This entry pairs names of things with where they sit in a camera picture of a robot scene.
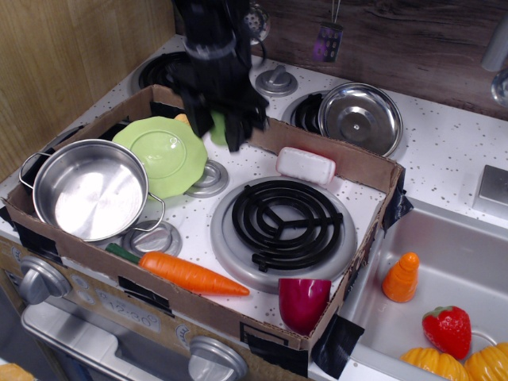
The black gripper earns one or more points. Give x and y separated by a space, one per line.
223 86

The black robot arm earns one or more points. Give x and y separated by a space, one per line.
217 43

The silver metal pot lid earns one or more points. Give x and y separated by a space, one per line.
363 115

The silver metal pot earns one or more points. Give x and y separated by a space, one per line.
93 189

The yellow toy food piece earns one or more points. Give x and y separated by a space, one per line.
183 118

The silver stovetop knob middle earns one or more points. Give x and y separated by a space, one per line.
213 181

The silver stovetop knob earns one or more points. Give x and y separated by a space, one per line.
147 236
213 181

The light green plastic plate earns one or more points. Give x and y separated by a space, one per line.
174 158

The silver rear stove knob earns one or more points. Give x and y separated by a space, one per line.
277 82

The black rear left burner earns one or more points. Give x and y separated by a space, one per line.
158 71

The black rear right burner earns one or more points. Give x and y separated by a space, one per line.
303 112

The hanging silver strainer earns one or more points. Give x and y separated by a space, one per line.
258 22

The black front stove burner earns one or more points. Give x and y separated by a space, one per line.
278 228

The hanging purple spatula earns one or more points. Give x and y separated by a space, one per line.
328 41

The silver stovetop knob front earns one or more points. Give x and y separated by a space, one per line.
147 236

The orange toy carrot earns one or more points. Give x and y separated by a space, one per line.
183 273

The brown cardboard fence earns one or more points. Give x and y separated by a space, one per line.
370 187

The dark red plastic cup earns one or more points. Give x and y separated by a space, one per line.
302 303

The silver oven knob right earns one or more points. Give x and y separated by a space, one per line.
215 361

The silver oven knob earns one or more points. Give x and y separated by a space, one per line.
41 281
215 361

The silver oven knob left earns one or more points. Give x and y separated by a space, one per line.
41 281

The orange toy cone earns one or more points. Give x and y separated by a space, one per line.
400 283

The silver sink basin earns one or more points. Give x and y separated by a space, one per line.
463 262

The silver faucet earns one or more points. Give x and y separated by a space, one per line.
494 60

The silver faucet base block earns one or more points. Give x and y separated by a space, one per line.
491 192

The red toy strawberry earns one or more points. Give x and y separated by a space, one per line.
448 328

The orange object bottom left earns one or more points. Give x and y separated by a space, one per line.
13 372

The orange toy pumpkin left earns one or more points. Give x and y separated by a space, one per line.
431 360

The orange toy pumpkin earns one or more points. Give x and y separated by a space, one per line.
488 364
431 360

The orange toy pumpkin right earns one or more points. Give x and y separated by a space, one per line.
488 364

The silver oven door handle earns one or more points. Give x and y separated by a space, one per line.
103 346

